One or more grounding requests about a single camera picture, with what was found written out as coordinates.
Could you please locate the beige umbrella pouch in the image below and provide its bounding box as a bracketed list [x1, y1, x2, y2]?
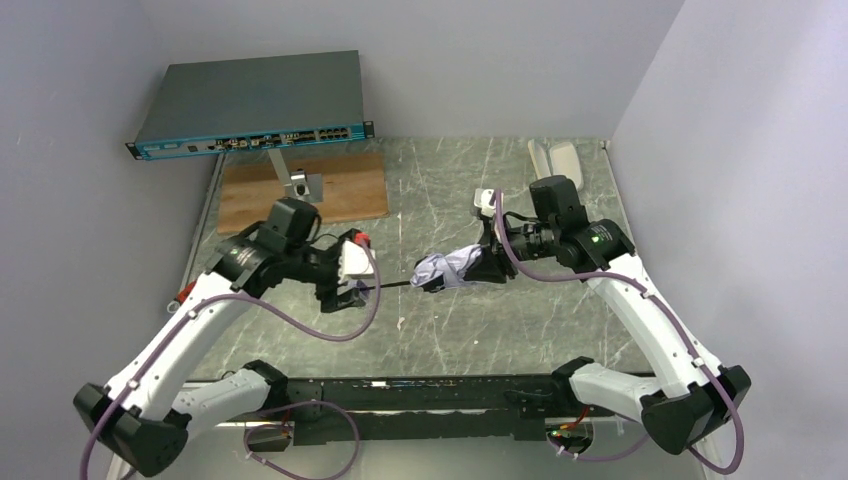
[527, 139, 584, 192]

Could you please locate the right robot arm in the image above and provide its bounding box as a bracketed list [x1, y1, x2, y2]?
[465, 175, 752, 455]

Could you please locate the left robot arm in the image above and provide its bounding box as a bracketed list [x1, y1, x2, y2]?
[73, 198, 379, 478]

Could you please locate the wooden board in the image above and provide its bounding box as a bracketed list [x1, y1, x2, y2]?
[217, 153, 389, 234]

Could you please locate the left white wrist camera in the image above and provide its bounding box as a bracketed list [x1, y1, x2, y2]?
[338, 229, 375, 284]

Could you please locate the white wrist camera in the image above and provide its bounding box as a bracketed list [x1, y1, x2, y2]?
[471, 188, 496, 219]
[338, 229, 375, 284]

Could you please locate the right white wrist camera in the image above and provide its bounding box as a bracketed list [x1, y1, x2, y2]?
[471, 188, 496, 219]

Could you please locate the metal stand bracket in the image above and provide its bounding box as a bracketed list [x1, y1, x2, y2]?
[268, 148, 324, 204]

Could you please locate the red handled adjustable wrench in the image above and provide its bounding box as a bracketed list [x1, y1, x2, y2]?
[166, 281, 196, 314]

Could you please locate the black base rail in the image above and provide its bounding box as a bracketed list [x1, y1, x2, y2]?
[236, 374, 612, 446]

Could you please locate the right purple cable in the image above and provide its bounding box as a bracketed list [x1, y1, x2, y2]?
[491, 189, 747, 477]

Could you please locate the grey network switch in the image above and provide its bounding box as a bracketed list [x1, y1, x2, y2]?
[126, 50, 375, 161]

